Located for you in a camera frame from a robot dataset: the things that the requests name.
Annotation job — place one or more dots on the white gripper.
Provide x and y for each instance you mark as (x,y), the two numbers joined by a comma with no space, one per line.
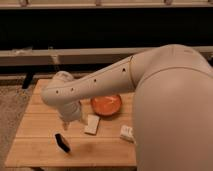
(69,112)

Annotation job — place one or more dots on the black eraser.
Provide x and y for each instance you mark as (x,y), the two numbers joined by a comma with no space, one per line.
(62,143)

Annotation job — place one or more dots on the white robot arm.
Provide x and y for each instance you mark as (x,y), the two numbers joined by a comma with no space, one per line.
(172,104)

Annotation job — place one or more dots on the white rectangular box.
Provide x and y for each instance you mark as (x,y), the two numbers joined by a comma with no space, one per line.
(92,124)

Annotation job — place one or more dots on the wooden table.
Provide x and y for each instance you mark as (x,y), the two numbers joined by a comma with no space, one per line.
(35,143)

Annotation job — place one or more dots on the white printed snack packet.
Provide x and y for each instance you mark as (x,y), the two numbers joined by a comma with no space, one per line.
(126,133)

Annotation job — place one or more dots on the grey metal rail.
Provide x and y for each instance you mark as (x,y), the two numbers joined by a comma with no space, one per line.
(30,57)

